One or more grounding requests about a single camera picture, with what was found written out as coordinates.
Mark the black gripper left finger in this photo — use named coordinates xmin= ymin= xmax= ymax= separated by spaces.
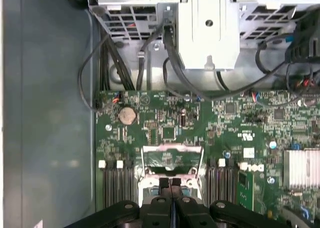
xmin=66 ymin=177 xmax=173 ymax=228

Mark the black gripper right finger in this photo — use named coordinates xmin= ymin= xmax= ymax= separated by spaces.
xmin=172 ymin=177 xmax=288 ymax=228

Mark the metal CPU socket cover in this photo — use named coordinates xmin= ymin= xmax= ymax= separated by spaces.
xmin=140 ymin=143 xmax=205 ymax=176

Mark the CPU socket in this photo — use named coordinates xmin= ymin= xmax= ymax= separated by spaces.
xmin=136 ymin=166 xmax=205 ymax=206

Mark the green motherboard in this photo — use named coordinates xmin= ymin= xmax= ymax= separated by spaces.
xmin=94 ymin=89 xmax=320 ymax=228

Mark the round coin battery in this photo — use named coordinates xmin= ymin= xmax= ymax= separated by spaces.
xmin=117 ymin=107 xmax=138 ymax=125

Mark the silver finned heatsink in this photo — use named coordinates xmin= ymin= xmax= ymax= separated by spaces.
xmin=283 ymin=149 xmax=320 ymax=189

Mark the black open PC case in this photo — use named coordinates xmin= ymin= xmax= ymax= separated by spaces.
xmin=0 ymin=0 xmax=320 ymax=228

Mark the silver metal drive cage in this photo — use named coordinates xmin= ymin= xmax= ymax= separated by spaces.
xmin=87 ymin=0 xmax=320 ymax=91

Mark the grey black cable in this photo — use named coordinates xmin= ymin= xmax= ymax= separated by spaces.
xmin=135 ymin=25 xmax=165 ymax=91

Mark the thick black cable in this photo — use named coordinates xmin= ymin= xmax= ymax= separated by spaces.
xmin=162 ymin=10 xmax=298 ymax=100

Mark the black cable bundle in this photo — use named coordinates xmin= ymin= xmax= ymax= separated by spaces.
xmin=99 ymin=35 xmax=133 ymax=91

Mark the thin black looped cable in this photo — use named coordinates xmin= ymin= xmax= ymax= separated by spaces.
xmin=77 ymin=31 xmax=112 ymax=111

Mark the black cable with plug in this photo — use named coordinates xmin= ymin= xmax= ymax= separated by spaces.
xmin=254 ymin=40 xmax=270 ymax=75

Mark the black plastic bay bracket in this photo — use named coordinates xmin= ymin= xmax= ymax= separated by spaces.
xmin=284 ymin=10 xmax=320 ymax=63

